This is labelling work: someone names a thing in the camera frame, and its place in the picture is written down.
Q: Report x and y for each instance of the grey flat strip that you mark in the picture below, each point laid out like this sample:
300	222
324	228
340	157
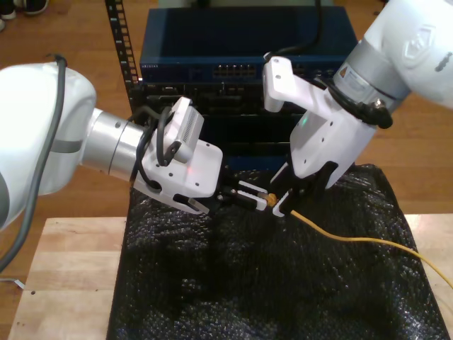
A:
12	282

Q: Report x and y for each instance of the person's foot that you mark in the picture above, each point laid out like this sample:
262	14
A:
1	24
35	5
7	12

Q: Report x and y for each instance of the black perforated rack post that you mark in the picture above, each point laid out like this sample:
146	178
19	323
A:
122	42

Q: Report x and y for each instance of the black rack server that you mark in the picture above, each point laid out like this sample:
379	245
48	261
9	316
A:
219	95

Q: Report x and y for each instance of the blue network switch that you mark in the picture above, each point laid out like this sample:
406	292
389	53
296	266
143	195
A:
230	35

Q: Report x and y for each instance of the black bubble mat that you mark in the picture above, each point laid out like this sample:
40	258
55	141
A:
247	283

